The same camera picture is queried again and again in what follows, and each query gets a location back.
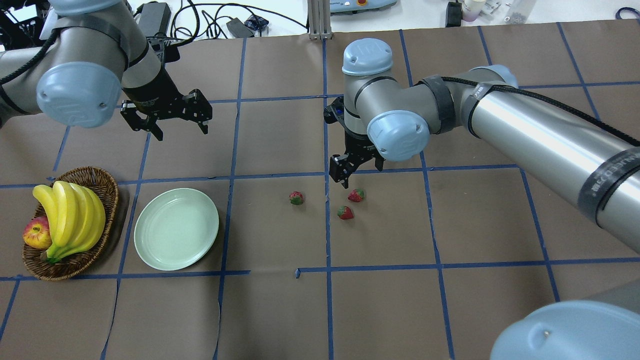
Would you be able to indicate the yellow banana bunch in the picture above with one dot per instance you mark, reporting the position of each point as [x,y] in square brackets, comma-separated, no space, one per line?
[76,216]

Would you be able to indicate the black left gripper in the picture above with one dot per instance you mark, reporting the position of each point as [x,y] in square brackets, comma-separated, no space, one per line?
[153,92]

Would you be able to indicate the red strawberry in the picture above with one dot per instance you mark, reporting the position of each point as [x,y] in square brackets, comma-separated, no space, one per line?
[296,198]
[345,213]
[357,195]

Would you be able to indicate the red yellow apple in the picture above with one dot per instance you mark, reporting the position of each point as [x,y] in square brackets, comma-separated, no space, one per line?
[36,233]

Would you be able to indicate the light green plate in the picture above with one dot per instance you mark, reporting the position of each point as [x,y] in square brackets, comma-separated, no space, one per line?
[176,229]

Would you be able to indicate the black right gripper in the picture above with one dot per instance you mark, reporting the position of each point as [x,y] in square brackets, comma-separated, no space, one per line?
[358,145]

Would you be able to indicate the black power adapter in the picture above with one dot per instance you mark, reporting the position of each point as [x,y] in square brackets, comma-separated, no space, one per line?
[153,18]

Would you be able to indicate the blue teach pendant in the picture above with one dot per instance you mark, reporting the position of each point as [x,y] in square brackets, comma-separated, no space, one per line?
[358,6]

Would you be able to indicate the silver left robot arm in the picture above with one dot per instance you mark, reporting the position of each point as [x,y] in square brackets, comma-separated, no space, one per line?
[95,53]

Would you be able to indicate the aluminium frame post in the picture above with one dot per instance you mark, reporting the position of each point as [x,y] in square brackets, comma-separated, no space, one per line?
[318,18]

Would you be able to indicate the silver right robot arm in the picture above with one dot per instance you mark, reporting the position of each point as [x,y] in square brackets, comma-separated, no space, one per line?
[592,166]

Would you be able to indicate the brown wicker basket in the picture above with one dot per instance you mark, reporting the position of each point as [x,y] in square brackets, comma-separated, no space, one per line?
[105,186]

